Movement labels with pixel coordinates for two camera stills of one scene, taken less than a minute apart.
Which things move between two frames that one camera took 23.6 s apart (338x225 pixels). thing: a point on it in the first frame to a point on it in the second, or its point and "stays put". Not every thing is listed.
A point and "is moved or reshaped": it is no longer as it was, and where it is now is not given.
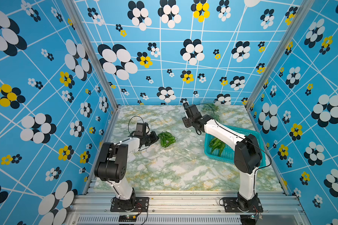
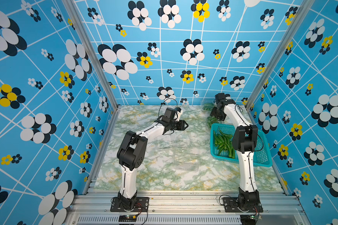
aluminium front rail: (188, 208) stays put
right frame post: (304, 8) stays put
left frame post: (94, 50) stays put
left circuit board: (127, 218) stays put
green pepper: (214, 143) is moved or reshaped
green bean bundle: (166, 139) to (184, 152)
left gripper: (154, 137) to (181, 125)
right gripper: (185, 121) to (212, 113)
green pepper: (222, 146) is moved or reshaped
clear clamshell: (190, 155) to (186, 164)
